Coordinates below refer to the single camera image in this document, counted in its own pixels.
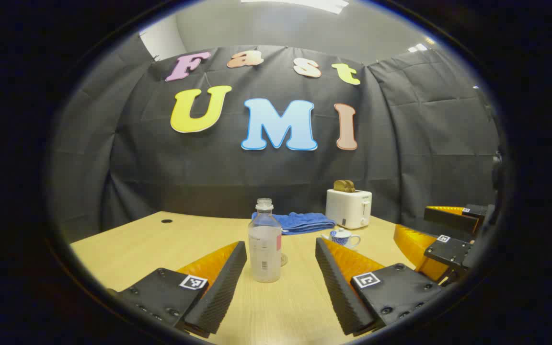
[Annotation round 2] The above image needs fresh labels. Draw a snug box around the clear plastic water bottle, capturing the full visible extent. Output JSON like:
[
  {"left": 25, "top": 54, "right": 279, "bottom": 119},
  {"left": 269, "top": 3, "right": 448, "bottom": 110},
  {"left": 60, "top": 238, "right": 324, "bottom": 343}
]
[{"left": 248, "top": 198, "right": 283, "bottom": 284}]

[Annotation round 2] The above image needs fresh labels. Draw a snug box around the ceiling light panel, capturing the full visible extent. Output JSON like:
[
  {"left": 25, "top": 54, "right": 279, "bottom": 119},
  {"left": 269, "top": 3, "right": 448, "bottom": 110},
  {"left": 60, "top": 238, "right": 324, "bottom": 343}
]
[{"left": 241, "top": 0, "right": 349, "bottom": 15}]

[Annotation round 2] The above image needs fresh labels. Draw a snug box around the white toaster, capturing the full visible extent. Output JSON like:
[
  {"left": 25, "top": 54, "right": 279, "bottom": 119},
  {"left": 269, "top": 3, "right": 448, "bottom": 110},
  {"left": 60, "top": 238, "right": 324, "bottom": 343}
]
[{"left": 325, "top": 188, "right": 373, "bottom": 230}]

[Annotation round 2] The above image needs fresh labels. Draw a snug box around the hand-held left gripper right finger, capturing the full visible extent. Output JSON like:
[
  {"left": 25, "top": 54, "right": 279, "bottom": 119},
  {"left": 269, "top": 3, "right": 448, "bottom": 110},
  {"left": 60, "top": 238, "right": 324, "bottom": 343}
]
[{"left": 314, "top": 237, "right": 443, "bottom": 336}]

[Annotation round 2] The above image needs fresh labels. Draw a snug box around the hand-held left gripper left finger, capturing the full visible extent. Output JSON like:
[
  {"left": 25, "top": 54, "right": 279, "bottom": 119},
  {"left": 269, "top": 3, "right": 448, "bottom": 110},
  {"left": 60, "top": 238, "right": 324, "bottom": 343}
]
[{"left": 107, "top": 241, "right": 248, "bottom": 337}]

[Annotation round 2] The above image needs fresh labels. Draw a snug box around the folded blue towel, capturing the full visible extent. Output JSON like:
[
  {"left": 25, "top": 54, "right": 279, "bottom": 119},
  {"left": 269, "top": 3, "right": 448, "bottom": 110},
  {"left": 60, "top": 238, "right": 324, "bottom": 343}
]
[{"left": 251, "top": 211, "right": 336, "bottom": 235}]

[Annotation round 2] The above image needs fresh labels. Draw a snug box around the blue white porcelain teacup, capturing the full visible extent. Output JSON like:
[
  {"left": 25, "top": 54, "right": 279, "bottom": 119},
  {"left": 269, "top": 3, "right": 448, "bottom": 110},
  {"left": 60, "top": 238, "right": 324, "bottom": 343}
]
[{"left": 322, "top": 232, "right": 361, "bottom": 250}]

